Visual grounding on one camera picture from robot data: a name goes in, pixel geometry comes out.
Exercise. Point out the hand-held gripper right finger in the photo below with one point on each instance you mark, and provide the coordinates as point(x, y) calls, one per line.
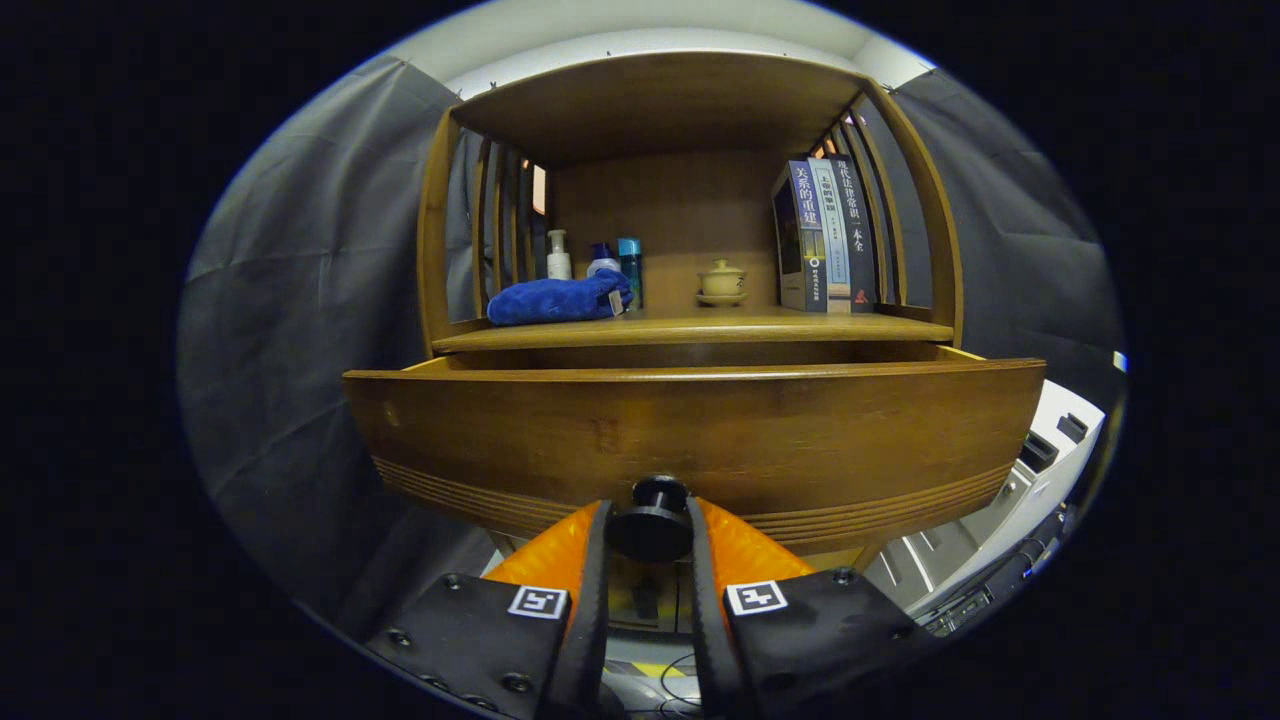
point(708, 650)

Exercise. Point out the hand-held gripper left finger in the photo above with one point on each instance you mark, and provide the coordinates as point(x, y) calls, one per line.
point(588, 640)

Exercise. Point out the wooden drawer with black knob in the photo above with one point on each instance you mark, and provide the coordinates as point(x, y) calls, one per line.
point(700, 440)

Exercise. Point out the wooden countertop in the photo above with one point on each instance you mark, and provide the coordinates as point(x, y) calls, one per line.
point(700, 325)

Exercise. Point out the wooden cabinet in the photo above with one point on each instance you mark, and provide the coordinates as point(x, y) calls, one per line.
point(660, 200)

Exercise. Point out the dark floor device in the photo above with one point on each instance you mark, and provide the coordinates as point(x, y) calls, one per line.
point(1000, 580)

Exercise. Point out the blue folded towel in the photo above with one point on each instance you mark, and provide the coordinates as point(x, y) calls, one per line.
point(555, 300)

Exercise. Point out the beige lidded teacup with saucer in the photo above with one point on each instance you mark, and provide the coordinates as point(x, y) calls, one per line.
point(722, 280)

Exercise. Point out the white bottle with blue cap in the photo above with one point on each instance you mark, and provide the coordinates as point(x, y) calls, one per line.
point(602, 266)

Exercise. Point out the white pump bottle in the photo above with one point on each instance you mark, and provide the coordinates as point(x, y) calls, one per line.
point(559, 265)

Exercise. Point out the teal bottle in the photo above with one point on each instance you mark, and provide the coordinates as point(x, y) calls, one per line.
point(630, 265)

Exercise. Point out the blue spine book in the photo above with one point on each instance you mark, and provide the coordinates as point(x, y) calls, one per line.
point(805, 230)

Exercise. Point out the pale spine book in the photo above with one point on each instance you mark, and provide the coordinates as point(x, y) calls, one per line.
point(830, 230)

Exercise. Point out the black spine book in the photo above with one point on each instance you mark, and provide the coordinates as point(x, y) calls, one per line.
point(855, 230)

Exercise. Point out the black backdrop cloth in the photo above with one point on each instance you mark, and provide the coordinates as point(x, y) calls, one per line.
point(290, 300)

